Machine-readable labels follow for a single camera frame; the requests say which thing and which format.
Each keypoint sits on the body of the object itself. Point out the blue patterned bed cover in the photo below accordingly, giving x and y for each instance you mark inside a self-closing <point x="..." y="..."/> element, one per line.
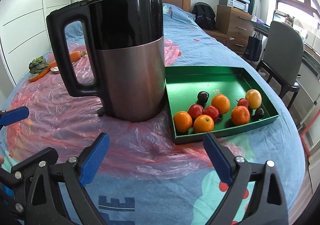
<point x="193" y="198"/>

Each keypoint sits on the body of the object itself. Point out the green leafy vegetable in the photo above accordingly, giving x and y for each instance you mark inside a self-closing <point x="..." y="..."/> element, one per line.
<point x="38" y="65"/>

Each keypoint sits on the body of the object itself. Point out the green cardboard tray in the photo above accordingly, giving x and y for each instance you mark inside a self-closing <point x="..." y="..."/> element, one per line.
<point x="183" y="84"/>

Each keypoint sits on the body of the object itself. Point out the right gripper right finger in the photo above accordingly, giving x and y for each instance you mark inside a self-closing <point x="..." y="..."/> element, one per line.
<point x="267" y="204"/>

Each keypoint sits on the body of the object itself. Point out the black backpack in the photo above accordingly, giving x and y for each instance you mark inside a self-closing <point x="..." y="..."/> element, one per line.
<point x="205" y="16"/>

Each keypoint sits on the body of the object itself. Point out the orange oval dish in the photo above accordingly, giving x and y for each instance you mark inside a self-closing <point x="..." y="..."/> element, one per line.
<point x="39" y="76"/>

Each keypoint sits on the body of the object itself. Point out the large orange carrot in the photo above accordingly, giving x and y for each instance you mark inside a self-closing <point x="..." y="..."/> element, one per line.
<point x="74" y="56"/>

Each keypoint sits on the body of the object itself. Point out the pink plastic sheet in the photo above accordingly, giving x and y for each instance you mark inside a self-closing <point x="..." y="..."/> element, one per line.
<point x="139" y="150"/>

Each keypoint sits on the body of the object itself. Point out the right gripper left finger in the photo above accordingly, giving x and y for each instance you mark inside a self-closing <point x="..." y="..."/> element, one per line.
<point x="47" y="200"/>

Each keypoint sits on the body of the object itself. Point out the orange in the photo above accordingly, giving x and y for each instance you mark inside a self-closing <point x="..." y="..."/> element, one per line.
<point x="240" y="115"/>
<point x="222" y="103"/>
<point x="182" y="121"/>
<point x="203" y="124"/>

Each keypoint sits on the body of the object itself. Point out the dark blue tote bag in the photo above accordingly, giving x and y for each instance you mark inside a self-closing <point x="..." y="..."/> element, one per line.
<point x="254" y="48"/>

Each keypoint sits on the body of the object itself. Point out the white printer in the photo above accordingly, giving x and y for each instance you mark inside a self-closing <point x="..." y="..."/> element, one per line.
<point x="239" y="4"/>

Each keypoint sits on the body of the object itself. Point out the black silver electric kettle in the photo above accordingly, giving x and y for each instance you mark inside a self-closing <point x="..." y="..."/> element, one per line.
<point x="125" y="45"/>

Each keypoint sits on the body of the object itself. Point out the red apple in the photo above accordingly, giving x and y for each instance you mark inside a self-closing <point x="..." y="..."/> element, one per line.
<point x="195" y="111"/>
<point x="243" y="102"/>
<point x="213" y="112"/>

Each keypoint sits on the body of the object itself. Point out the grey chair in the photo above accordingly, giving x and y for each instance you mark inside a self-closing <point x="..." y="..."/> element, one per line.
<point x="282" y="59"/>

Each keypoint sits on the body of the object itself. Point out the wooden drawer chest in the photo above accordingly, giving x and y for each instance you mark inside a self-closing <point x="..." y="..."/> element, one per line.
<point x="233" y="28"/>

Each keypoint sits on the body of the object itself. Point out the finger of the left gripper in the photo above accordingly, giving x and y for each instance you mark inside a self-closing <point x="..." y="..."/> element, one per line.
<point x="28" y="166"/>
<point x="13" y="116"/>

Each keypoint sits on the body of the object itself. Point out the dark plum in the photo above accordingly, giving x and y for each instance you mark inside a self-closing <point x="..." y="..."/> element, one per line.
<point x="259" y="113"/>
<point x="202" y="97"/>

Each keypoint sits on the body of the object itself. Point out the white wardrobe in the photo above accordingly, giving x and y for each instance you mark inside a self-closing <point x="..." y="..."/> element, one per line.
<point x="24" y="33"/>

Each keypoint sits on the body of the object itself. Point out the yellow apple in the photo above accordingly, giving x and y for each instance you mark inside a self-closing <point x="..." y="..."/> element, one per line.
<point x="254" y="98"/>

